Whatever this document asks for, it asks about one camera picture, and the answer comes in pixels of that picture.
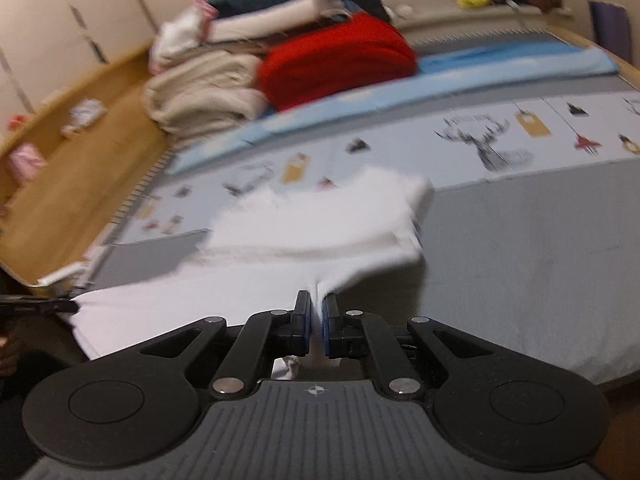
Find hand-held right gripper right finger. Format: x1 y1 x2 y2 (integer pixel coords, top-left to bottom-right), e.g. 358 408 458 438
322 294 497 399

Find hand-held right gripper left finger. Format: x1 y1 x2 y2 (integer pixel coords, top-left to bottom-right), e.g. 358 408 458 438
131 290 314 396

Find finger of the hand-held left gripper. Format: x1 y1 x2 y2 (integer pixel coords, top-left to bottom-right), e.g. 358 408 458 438
0 294 80 317

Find white long-sleeve shirt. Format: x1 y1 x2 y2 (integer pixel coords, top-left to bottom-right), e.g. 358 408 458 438
69 165 434 382

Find white and pink clothes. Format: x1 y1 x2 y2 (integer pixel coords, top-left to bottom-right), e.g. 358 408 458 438
149 0 219 74

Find wooden headboard shelf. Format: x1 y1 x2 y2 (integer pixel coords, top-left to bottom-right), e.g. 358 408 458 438
0 46 174 287

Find small pink packet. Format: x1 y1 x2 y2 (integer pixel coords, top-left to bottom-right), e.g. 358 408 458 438
8 142 49 182

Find grey bed mattress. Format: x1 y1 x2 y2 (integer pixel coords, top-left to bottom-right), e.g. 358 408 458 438
37 24 640 392

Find folded cream quilt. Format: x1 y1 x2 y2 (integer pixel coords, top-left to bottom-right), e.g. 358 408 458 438
144 50 269 137

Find folded red blanket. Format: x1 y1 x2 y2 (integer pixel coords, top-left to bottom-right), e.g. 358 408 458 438
257 12 419 112

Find printed pale bed sheet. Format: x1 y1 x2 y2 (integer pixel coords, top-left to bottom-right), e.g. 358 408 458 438
106 87 640 247

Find white wardrobe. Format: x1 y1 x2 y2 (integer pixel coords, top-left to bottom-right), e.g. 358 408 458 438
0 0 164 127

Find folded white blanket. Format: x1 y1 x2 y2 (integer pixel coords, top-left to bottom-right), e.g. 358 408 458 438
209 0 347 44

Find light blue sheet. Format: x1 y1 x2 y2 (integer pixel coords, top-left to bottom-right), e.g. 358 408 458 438
171 42 619 172

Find white windowsill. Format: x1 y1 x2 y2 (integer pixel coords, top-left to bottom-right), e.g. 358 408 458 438
389 0 574 32

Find purple box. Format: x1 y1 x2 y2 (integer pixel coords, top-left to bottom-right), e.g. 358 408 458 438
586 0 632 62

